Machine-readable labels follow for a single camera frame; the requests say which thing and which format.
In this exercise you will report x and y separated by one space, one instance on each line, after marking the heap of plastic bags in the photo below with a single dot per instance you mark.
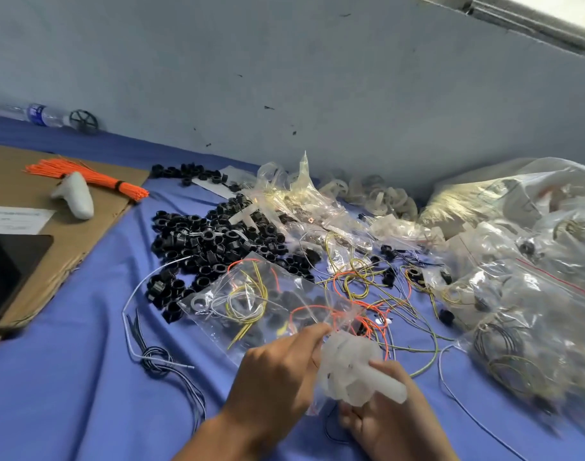
312 201

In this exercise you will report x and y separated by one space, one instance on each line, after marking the person's right hand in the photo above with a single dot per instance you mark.
398 427

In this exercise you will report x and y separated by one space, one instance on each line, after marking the white paper slip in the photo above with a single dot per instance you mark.
215 187

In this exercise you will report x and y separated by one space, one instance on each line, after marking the white handheld device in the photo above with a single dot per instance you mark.
73 195

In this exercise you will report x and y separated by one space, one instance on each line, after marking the black smartphone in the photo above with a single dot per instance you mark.
12 273

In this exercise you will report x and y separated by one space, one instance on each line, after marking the black round wheel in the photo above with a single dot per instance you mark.
83 121

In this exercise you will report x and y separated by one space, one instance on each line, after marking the pile of black plastic rings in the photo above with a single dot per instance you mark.
206 240

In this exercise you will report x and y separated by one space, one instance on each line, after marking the clear zip plastic bag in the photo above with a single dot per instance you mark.
244 297

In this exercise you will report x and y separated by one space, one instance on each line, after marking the pile of white plastic wheels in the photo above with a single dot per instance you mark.
379 197

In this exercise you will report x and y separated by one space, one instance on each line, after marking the window frame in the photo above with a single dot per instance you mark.
523 14

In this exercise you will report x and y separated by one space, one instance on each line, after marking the white T-shaped plastic part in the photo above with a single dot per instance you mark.
355 365

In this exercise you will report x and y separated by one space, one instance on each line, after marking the clear plastic water bottle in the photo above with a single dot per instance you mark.
28 114

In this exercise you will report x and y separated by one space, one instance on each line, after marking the blue cloth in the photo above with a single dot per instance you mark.
71 389

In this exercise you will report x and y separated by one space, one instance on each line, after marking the person's left hand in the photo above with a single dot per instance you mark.
273 384

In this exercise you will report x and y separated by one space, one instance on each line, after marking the pile of large plastic bags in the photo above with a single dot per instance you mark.
523 273

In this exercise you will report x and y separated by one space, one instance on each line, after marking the brown cardboard sheet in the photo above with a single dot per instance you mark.
33 177

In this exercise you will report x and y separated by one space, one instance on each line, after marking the orange tie bundle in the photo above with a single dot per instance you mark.
86 173

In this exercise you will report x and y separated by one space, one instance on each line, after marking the person's left forearm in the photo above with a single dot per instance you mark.
215 446

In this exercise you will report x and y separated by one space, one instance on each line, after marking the white paper sheet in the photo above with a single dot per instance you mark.
14 221

